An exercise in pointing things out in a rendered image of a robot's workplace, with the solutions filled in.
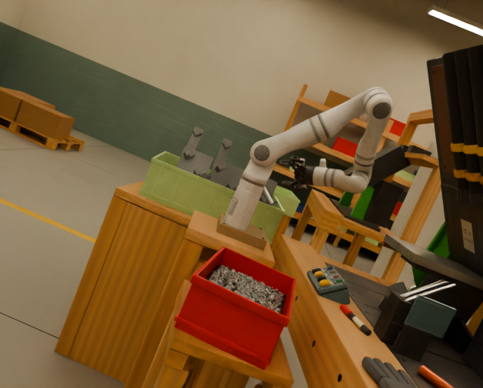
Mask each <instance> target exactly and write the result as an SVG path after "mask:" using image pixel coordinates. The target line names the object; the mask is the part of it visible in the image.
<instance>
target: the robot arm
mask: <svg viewBox="0 0 483 388"><path fill-rule="evenodd" d="M393 108H394V103H393V101H392V99H391V97H390V95H389V94H388V93H387V92H386V91H385V90H384V89H383V88H381V87H373V88H370V89H367V90H365V91H364V92H362V93H360V94H359V95H357V96H355V97H354V98H352V99H350V100H348V101H347V102H344V103H342V104H340V105H337V106H335V107H334V108H332V109H329V110H328V111H326V112H323V113H320V114H318V115H316V116H313V117H311V118H310V119H307V120H305V121H304V122H301V123H299V124H297V125H296V126H294V127H292V128H290V129H289V130H287V131H286V132H283V133H281V134H279V135H275V136H272V137H271V138H267V139H263V140H261V141H258V142H256V143H255V144H254V145H253V146H252V148H251V151H250V156H251V159H250V161H249V163H248V166H247V167H246V169H245V171H244V172H243V174H242V176H241V179H240V182H239V184H238V187H237V189H236V191H235V194H234V195H233V196H232V199H231V201H230V203H229V205H228V208H227V211H226V213H225V216H224V218H223V220H224V222H225V223H226V224H229V225H230V226H233V227H235V228H236V229H241V230H247V228H248V226H249V223H250V222H251V218H252V216H253V214H254V212H255V209H256V206H257V205H258V201H259V199H260V197H261V194H262V192H263V189H264V187H265V184H266V182H267V181H268V179H269V177H270V175H271V172H272V170H273V168H274V166H275V163H276V161H277V159H278V158H280V157H282V156H284V155H286V154H288V153H290V152H293V151H295V150H298V149H303V148H306V147H309V146H313V145H315V144H318V143H320V142H323V141H325V140H326V139H330V138H331V137H333V136H334V135H336V134H337V133H338V132H339V131H340V130H341V129H342V128H343V127H344V126H345V125H346V124H347V123H348V122H350V121H351V120H352V119H355V118H357V117H359V116H360V115H364V114H366V113H367V115H368V121H367V127H366V130H365V134H364V135H363V137H362V138H361V140H360V142H359V144H358V147H357V149H356V153H355V160H354V166H355V167H354V171H353V173H352V175H351V176H346V175H345V173H344V172H343V171H342V170H340V169H328V168H327V166H326V159H321V160H320V165H319V167H317V166H305V160H306V159H305V158H302V157H297V156H292V157H291V158H290V159H289V160H287V159H283V160H282V161H280V164H282V165H290V166H291V167H292V168H293V169H294V174H295V181H294V182H292V181H285V180H283V181H282V182H281V184H283V185H284V186H291V187H292V191H305V190H306V189H307V188H308V187H307V186H306V184H307V185H311V186H329V187H335V188H339V189H342V190H345V191H347V192H351V193H361V192H364V191H365V189H366V188H367V186H368V184H369V182H370V179H371V172H372V166H373V164H374V160H375V155H376V152H377V149H378V144H379V142H380V139H381V136H382V134H383V132H384V130H385V126H386V125H387V123H388V120H389V119H390V116H391V114H392V111H393ZM297 162H299V164H301V165H299V164H298V163H297ZM296 166H297V168H296ZM299 182H300V183H301V184H302V186H296V184H298V183H299Z"/></svg>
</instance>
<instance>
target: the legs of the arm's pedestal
mask: <svg viewBox="0 0 483 388"><path fill-rule="evenodd" d="M216 253H217V251H216V250H214V249H210V248H208V247H206V246H203V245H201V244H198V243H196V242H193V241H191V240H189V239H184V240H183V243H182V246H181V248H180V250H179V252H178V255H177V257H176V260H175V263H174V265H173V267H172V270H171V272H170V274H169V277H168V280H167V282H166V284H165V288H164V289H163V291H162V294H161V297H160V299H159V301H158V305H157V306H156V308H155V311H154V314H153V316H152V319H151V322H150V323H149V326H148V328H147V331H146V333H145V336H144V339H143V340H142V344H141V346H140V348H139V350H138V353H137V356H136V357H135V361H134V363H133V365H132V368H131V370H130V373H129V375H128V378H127V380H126V382H125V385H124V387H123V388H142V384H143V383H144V380H145V378H146V375H147V373H148V370H149V368H150V366H151V364H152V360H153V358H154V356H155V353H156V351H157V348H158V346H159V343H160V342H161V339H162V336H163V334H164V332H165V329H166V326H167V325H168V321H169V320H170V317H171V315H172V312H173V310H174V308H175V301H176V297H177V295H178V292H179V290H180V288H181V285H182V283H183V280H184V279H186V280H188V281H190V279H191V278H192V275H193V274H194V273H196V272H197V271H198V270H199V269H200V268H201V267H202V266H203V265H204V264H205V263H206V262H207V261H209V260H210V258H212V257H213V255H214V254H216ZM226 369H227V368H224V367H222V366H218V365H215V364H214V363H210V362H207V361H204V360H201V359H199V358H197V360H196V362H195V365H194V366H193V365H191V364H189V371H188V376H187V378H186V381H185V384H186V386H185V388H218V387H219V385H220V383H221V381H222V378H223V376H224V374H225V371H226Z"/></svg>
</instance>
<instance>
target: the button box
mask: <svg viewBox="0 0 483 388"><path fill-rule="evenodd" d="M329 267H333V266H329ZM321 271H322V272H323V276H326V279H328V280H329V281H330V284H329V285H328V286H320V285H319V282H320V281H318V277H317V276H315V273H313V272H312V271H308V272H307V275H308V278H309V279H310V281H311V283H312V285H313V286H314V288H315V290H316V291H317V293H318V295H319V296H322V297H325V298H327V299H330V300H333V301H335V302H337V303H340V304H345V305H347V304H350V298H349V294H348V288H347V283H346V282H345V281H344V280H343V281H342V282H340V283H337V282H336V280H338V279H342V277H341V276H339V277H338V278H333V276H334V275H339V273H338V272H337V271H336V269H335V268H334V267H333V269H327V267H325V268H321ZM331 271H336V273H330V272H331Z"/></svg>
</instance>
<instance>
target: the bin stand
mask: <svg viewBox="0 0 483 388"><path fill-rule="evenodd" d="M190 287H191V283H190V281H188V280H186V279H184V280H183V283H182V285H181V288H180V290H179V292H178V295H177V297H176V301H175V308H174V310H173V312H172V315H171V317H170V320H169V321H168V325H167V326H166V329H165V332H164V334H163V336H162V339H161V342H160V343H159V346H158V348H157V351H156V353H155V356H154V358H153V360H152V364H151V366H150V368H149V370H148V373H147V375H146V378H145V380H144V383H143V384H142V388H182V387H183V386H184V383H185V381H186V378H187V376H188V371H189V360H187V358H188V355H189V356H193V357H196V358H199V359H201V360H204V361H207V362H210V363H214V364H215V365H218V366H222V367H224V368H227V372H226V374H225V376H224V379H223V380H222V384H221V386H220V387H219V388H244V386H245V383H246V381H247V379H248V377H249V376H250V377H253V378H256V379H258V380H261V381H262V384H263V386H261V385H258V384H256V385H255V388H291V386H292V384H293V383H294V379H293V376H292V374H291V369H290V366H289V364H288V359H287V356H286V354H285V349H284V347H283V344H282V341H281V337H279V339H278V342H277V344H276V346H275V348H274V351H273V354H272V358H271V363H270V365H269V366H268V365H267V366H266V368H265V370H262V369H260V368H258V367H256V366H254V365H251V364H250V363H247V362H245V361H244V360H241V359H239V358H238V357H236V356H233V355H231V354H229V353H226V352H225V351H223V350H220V349H219V348H217V347H215V346H213V345H211V344H209V343H206V342H204V341H202V340H200V339H198V338H196V337H194V336H192V335H190V334H188V333H185V332H183V331H181V330H179V329H177V328H175V327H174V325H175V322H176V321H174V319H175V317H176V316H177V315H178V313H179V312H180V311H181V309H182V306H183V303H184V301H185V298H186V296H187V294H188V291H189V289H190Z"/></svg>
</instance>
